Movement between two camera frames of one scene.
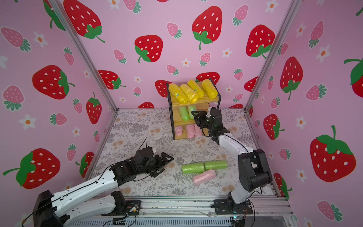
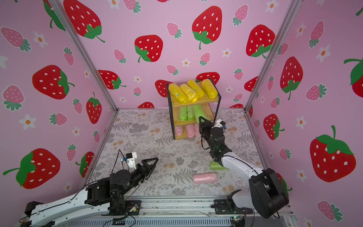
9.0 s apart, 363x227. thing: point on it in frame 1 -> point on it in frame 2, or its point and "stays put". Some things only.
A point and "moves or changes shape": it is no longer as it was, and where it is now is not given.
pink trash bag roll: [203, 176] moves or changes shape
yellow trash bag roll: [194, 85] stays put
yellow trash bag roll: [177, 93] stays put
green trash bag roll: [191, 108] stays put
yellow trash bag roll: [191, 95] stays put
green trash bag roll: [193, 168] moves or changes shape
